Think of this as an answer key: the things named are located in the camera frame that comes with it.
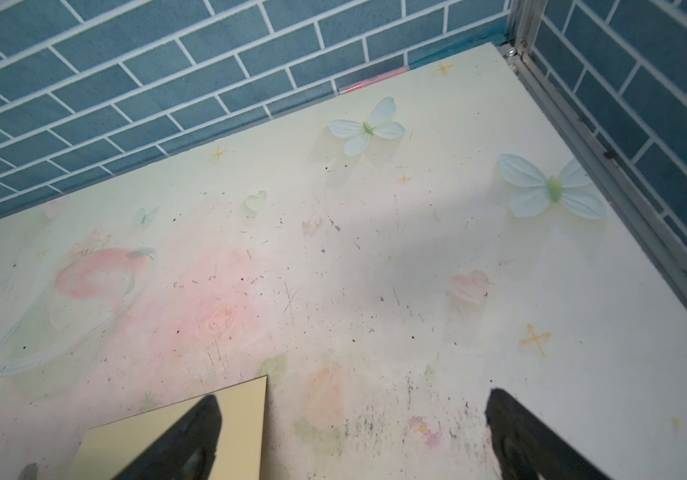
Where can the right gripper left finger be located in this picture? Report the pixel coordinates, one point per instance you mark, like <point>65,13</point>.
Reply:
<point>187,450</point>

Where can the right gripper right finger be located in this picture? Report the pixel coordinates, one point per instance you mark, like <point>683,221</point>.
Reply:
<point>526,448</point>

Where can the yellow envelope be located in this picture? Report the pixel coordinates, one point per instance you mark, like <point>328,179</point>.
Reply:
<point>107,449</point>

